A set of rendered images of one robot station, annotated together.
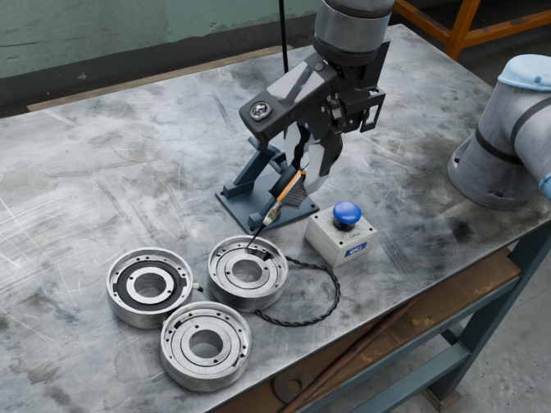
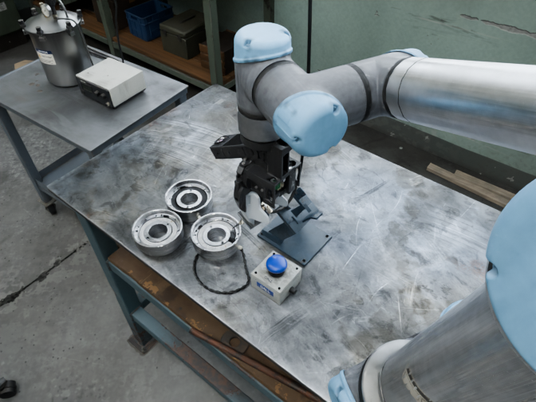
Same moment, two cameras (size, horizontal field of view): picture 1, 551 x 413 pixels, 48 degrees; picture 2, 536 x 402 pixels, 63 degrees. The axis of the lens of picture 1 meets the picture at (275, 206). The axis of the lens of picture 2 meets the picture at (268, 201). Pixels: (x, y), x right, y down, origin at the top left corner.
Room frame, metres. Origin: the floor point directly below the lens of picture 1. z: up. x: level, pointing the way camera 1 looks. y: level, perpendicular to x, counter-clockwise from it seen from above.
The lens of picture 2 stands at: (0.56, -0.57, 1.53)
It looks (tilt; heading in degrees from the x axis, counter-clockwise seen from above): 46 degrees down; 82
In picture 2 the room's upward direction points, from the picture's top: straight up
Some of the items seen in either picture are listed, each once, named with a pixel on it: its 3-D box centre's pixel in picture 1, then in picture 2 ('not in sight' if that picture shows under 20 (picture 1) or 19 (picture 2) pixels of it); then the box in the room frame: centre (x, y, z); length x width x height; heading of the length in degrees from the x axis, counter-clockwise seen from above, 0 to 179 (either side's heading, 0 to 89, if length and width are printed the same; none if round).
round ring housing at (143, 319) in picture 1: (150, 288); (189, 201); (0.48, 0.13, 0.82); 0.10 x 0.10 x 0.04
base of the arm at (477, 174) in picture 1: (501, 158); not in sight; (0.87, -0.35, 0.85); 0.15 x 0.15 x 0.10
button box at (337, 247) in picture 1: (343, 232); (278, 278); (0.64, -0.10, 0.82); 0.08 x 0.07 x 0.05; 134
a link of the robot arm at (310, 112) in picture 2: not in sight; (311, 106); (0.67, -0.13, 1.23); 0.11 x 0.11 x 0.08; 18
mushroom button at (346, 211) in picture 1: (343, 220); (276, 269); (0.64, -0.10, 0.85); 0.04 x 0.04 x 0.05
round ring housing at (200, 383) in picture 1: (205, 347); (159, 233); (0.41, 0.05, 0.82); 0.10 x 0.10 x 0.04
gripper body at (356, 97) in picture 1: (339, 83); (266, 161); (0.63, -0.04, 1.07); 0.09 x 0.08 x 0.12; 133
